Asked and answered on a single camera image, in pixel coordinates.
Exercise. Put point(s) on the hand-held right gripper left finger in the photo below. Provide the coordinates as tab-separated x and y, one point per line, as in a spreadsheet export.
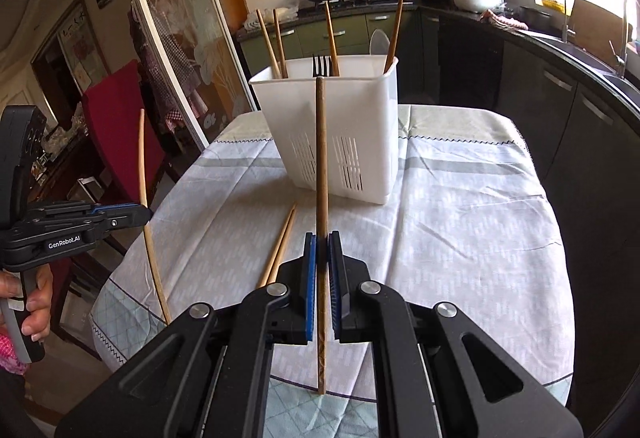
311	288

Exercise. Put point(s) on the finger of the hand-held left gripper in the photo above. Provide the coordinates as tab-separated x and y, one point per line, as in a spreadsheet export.
125	219
115	208

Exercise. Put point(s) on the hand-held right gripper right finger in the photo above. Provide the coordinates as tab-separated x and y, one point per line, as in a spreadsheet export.
336	288

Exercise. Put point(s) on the light wooden chopstick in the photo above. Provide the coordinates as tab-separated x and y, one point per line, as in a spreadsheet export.
267	43
280	43
142	158
331	38
276	245
284	243

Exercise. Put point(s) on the white plastic utensil holder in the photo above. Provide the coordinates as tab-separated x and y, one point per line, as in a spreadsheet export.
300	118

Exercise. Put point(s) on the black plastic fork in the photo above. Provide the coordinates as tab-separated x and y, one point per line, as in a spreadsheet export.
322	66

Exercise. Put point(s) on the person's left hand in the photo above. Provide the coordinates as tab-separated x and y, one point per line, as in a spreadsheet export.
39	303

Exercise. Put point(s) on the red chair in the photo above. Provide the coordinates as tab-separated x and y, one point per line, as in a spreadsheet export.
120	118

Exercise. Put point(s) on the pale patterned tablecloth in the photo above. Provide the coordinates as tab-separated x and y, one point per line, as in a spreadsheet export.
450	243

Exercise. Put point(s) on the checked apron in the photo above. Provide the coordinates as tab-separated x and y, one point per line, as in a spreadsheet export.
165	78

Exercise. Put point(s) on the sliding glass door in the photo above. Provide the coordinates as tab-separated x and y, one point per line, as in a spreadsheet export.
185	18

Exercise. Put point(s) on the plastic bags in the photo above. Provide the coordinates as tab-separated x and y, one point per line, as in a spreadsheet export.
285	14

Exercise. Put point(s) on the gas cooktop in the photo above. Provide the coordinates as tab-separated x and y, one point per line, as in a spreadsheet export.
360	2

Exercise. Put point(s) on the pink cloth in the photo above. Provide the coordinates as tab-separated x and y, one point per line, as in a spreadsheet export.
502	21

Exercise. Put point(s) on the steel kitchen sink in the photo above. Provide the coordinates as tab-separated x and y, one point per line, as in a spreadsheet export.
590	56

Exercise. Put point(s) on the small curved faucet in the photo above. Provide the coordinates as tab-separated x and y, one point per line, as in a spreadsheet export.
555	3

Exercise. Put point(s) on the wooden cutting board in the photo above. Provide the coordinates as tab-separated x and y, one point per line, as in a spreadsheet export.
597	23

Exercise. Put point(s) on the tall steel faucet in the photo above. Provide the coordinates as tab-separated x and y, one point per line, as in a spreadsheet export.
625	33

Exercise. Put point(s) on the framed wall picture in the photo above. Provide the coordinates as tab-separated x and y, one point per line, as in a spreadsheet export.
80	48

